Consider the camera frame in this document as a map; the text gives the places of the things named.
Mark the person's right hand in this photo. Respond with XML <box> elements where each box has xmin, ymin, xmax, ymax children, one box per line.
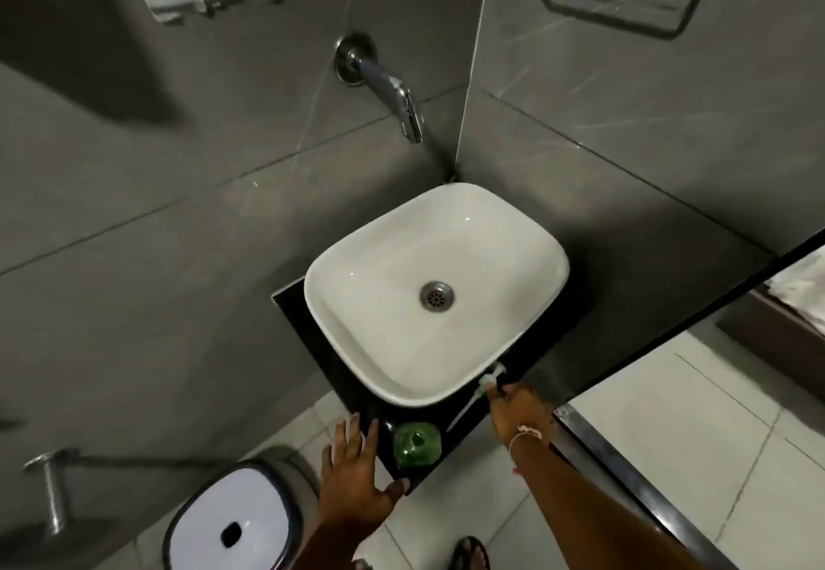
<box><xmin>486</xmin><ymin>383</ymin><xmax>559</xmax><ymax>457</ymax></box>

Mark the person's left hand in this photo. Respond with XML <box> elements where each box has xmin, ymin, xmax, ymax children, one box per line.
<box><xmin>318</xmin><ymin>414</ymin><xmax>412</xmax><ymax>551</ymax></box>

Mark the white pump dispenser head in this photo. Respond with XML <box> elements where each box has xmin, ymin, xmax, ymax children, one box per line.
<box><xmin>445</xmin><ymin>361</ymin><xmax>507</xmax><ymax>433</ymax></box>

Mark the person's left forearm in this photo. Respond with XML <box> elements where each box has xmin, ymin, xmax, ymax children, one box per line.
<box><xmin>291</xmin><ymin>527</ymin><xmax>389</xmax><ymax>570</ymax></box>

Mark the person's right forearm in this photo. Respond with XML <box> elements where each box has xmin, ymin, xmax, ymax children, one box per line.
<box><xmin>509</xmin><ymin>437</ymin><xmax>705</xmax><ymax>570</ymax></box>

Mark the black sink countertop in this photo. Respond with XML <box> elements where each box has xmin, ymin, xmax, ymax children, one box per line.
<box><xmin>271</xmin><ymin>276</ymin><xmax>582</xmax><ymax>494</ymax></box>

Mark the green soap bottle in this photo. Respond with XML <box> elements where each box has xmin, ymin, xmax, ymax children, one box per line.
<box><xmin>392</xmin><ymin>422</ymin><xmax>443</xmax><ymax>469</ymax></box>

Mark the black flip-flop sandal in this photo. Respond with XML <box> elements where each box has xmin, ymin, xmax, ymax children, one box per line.
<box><xmin>447</xmin><ymin>535</ymin><xmax>491</xmax><ymax>570</ymax></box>

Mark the white lidded trash bin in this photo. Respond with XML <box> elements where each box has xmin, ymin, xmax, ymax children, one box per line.
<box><xmin>162</xmin><ymin>446</ymin><xmax>324</xmax><ymax>570</ymax></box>

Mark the metal sink drain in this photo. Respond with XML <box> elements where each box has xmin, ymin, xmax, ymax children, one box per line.
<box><xmin>419</xmin><ymin>280</ymin><xmax>456</xmax><ymax>313</ymax></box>

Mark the white ceramic sink basin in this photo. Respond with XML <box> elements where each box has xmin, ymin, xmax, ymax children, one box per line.
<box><xmin>303</xmin><ymin>182</ymin><xmax>571</xmax><ymax>408</ymax></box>

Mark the chrome toilet paper holder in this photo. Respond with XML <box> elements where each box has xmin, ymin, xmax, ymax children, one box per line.
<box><xmin>22</xmin><ymin>449</ymin><xmax>223</xmax><ymax>540</ymax></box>

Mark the wooden bed with white bedding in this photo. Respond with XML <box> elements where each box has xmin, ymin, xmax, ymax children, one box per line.
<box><xmin>715</xmin><ymin>246</ymin><xmax>825</xmax><ymax>391</ymax></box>

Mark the white wrist bracelet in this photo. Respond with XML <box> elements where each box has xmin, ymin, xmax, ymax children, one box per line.
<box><xmin>507</xmin><ymin>424</ymin><xmax>546</xmax><ymax>475</ymax></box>

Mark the metal door frame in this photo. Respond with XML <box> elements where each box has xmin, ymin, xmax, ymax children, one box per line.
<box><xmin>553</xmin><ymin>402</ymin><xmax>739</xmax><ymax>570</ymax></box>

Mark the chrome wall faucet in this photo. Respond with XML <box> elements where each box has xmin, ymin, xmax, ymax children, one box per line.
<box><xmin>333</xmin><ymin>33</ymin><xmax>425</xmax><ymax>146</ymax></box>

